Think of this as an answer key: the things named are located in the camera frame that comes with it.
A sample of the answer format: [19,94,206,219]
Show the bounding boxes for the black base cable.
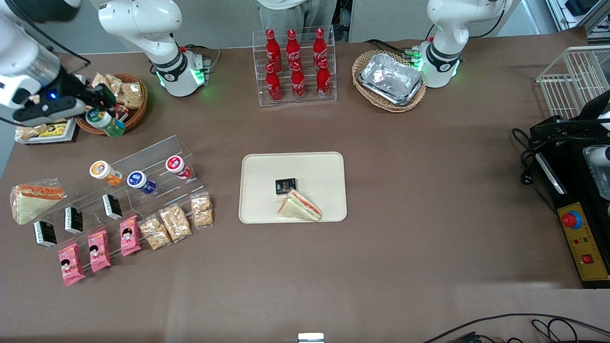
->
[365,39,420,60]

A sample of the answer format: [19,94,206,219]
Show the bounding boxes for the red gum jar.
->
[165,156,192,180]

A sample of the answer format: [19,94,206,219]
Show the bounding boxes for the clear acrylic stepped stand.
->
[45,135,205,248]

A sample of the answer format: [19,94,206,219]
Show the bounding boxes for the yellow snack packet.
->
[38,121,69,138]

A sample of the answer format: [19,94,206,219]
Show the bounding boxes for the green gum jar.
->
[86,108,126,138]

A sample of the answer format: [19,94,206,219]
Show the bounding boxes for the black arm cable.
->
[0,0,91,67]

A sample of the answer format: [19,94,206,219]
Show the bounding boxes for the clear snack packet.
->
[15,123,48,142]

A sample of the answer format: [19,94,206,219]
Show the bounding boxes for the black power cable with plug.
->
[512,128,558,215]

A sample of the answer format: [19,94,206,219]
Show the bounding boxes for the wicker snack basket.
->
[75,73,148,136]

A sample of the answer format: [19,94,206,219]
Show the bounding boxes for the clear plastic container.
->
[584,145,610,201]

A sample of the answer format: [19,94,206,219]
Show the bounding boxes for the stacked foil containers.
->
[358,52,425,106]

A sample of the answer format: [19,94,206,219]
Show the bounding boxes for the pink cartoon snack packet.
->
[87,230,112,273]
[58,243,86,286]
[119,215,142,257]

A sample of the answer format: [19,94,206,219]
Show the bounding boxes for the beige plastic tray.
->
[238,151,347,224]

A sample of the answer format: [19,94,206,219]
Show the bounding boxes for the grey base cable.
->
[183,44,222,72]

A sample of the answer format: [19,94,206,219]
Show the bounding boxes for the blue gum jar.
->
[127,171,157,195]

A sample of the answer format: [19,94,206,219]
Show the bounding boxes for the white wire rack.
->
[536,45,610,120]

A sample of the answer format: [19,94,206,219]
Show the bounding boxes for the red cola bottle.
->
[286,29,302,70]
[265,29,282,72]
[316,59,332,100]
[313,28,328,67]
[265,63,283,103]
[290,61,306,101]

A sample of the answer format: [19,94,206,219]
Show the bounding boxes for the metal shelf rack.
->
[546,0,610,43]

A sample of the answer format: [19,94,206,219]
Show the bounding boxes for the black sealing machine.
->
[529,91,610,289]

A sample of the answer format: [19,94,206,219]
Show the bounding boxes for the wicker basket with foil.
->
[352,50,427,113]

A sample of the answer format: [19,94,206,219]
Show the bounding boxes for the small black tray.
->
[14,118,80,146]

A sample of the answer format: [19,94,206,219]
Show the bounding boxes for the orange gum jar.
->
[90,161,123,186]

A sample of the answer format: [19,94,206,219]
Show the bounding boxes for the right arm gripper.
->
[0,74,117,127]

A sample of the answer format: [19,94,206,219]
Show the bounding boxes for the clear rice cracker packet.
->
[117,82,143,109]
[138,214,172,251]
[159,203,193,243]
[190,192,214,229]
[91,72,115,92]

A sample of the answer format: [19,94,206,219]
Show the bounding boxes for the black floor cable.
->
[422,313,610,343]

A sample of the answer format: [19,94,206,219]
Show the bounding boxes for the wrapped triangle sandwich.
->
[10,179,67,225]
[278,189,323,222]

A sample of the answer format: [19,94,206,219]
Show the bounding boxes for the clear acrylic bottle rack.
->
[253,26,337,108]

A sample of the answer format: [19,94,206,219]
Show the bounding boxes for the person in grey clothing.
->
[256,0,338,34]

